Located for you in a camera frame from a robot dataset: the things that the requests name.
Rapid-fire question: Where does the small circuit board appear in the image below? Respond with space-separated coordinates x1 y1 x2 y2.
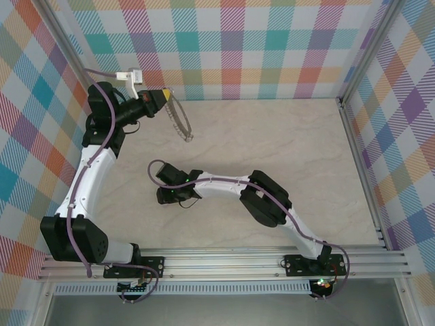
117 278 152 295
311 277 336 296

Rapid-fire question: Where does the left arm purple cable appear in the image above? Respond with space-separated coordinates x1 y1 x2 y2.
66 67 159 305

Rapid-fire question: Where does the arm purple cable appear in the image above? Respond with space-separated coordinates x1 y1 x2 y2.
147 159 351 302
66 67 159 305

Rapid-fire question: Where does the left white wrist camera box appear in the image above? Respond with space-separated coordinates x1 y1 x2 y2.
115 67 143 101

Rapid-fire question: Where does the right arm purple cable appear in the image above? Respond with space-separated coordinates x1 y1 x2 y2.
147 159 351 302

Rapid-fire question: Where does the aluminium frame post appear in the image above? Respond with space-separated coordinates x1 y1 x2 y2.
35 0 107 109
336 0 405 106

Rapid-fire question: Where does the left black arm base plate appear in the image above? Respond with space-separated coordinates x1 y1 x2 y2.
103 256 166 279

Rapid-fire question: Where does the aluminium mounting rail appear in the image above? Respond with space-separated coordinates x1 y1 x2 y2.
37 246 412 281

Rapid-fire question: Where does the white slotted cable duct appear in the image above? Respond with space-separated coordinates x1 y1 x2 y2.
54 283 312 295

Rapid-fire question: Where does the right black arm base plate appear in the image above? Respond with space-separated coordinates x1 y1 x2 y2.
283 253 347 278

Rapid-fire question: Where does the aluminium side rail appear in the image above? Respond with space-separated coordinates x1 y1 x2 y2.
338 98 390 252

